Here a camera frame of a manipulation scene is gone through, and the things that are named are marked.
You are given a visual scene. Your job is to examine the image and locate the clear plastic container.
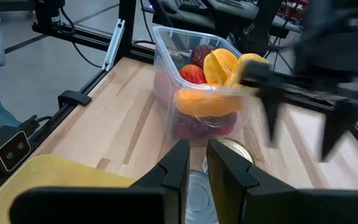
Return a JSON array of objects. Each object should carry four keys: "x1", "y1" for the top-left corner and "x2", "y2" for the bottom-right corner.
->
[{"x1": 152, "y1": 25, "x2": 256, "y2": 147}]

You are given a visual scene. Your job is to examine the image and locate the black table-level camera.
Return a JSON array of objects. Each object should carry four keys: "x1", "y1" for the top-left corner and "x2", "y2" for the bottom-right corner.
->
[{"x1": 0, "y1": 124, "x2": 33, "y2": 174}]

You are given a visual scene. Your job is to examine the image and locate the black keyboard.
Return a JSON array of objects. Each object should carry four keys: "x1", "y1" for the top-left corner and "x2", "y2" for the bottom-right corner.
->
[{"x1": 174, "y1": 0, "x2": 203, "y2": 10}]

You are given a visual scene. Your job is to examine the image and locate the silver aluminium bracket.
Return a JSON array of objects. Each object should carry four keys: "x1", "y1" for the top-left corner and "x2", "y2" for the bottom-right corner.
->
[{"x1": 101, "y1": 18, "x2": 126, "y2": 72}]

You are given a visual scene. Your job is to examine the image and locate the yellow round toy food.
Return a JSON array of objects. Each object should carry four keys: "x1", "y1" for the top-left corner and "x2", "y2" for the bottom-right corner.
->
[{"x1": 223, "y1": 52, "x2": 270, "y2": 88}]

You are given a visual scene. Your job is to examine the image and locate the orange toy food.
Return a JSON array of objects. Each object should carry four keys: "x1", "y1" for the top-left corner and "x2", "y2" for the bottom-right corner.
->
[{"x1": 173, "y1": 83, "x2": 244, "y2": 119}]

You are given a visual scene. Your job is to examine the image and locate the black camera cable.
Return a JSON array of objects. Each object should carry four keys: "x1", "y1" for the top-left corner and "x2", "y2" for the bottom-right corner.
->
[{"x1": 19, "y1": 114, "x2": 54, "y2": 135}]

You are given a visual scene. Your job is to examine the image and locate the black aluminium rig frame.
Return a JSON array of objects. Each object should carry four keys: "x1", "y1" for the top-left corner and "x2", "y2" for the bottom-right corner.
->
[{"x1": 0, "y1": 0, "x2": 157, "y2": 208}]

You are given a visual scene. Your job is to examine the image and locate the bright red toy fruit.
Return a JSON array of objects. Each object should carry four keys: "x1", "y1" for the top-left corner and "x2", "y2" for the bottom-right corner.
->
[{"x1": 178, "y1": 63, "x2": 208, "y2": 85}]

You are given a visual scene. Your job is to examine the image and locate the dark red toy fruit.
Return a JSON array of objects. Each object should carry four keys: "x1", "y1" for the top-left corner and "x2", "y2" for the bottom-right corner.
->
[{"x1": 189, "y1": 44, "x2": 216, "y2": 68}]

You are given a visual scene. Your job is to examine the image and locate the silver pull-tab can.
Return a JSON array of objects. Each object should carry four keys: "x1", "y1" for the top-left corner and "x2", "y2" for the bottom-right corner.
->
[{"x1": 201, "y1": 136, "x2": 257, "y2": 174}]

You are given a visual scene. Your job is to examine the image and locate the black computer mouse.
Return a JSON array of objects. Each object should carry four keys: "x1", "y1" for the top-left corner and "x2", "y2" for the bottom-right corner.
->
[{"x1": 158, "y1": 0, "x2": 180, "y2": 14}]

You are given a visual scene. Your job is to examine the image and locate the yellow translucent plastic bin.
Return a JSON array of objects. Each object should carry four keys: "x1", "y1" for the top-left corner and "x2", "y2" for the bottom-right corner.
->
[{"x1": 0, "y1": 154, "x2": 137, "y2": 224}]

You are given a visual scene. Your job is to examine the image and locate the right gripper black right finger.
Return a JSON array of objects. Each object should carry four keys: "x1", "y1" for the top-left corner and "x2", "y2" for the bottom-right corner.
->
[{"x1": 206, "y1": 138, "x2": 358, "y2": 224}]

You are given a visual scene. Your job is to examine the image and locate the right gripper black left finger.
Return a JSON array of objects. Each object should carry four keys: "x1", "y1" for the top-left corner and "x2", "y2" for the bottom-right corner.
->
[{"x1": 9, "y1": 138, "x2": 191, "y2": 224}]

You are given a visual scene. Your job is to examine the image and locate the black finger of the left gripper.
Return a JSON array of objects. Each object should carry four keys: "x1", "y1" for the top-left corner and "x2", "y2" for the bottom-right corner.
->
[
  {"x1": 255, "y1": 89, "x2": 285, "y2": 148},
  {"x1": 320, "y1": 102, "x2": 352, "y2": 162}
]

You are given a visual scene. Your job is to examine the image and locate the black computer desk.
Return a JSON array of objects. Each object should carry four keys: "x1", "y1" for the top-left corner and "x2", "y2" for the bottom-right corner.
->
[{"x1": 141, "y1": 0, "x2": 303, "y2": 34}]

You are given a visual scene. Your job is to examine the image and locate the dark red crinkled cabbage toy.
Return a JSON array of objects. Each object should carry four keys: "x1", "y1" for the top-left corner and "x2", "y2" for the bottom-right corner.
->
[{"x1": 170, "y1": 109, "x2": 239, "y2": 140}]

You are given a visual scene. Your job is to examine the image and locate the black table clamp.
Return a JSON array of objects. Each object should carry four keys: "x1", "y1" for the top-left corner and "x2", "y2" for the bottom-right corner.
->
[{"x1": 57, "y1": 90, "x2": 93, "y2": 108}]

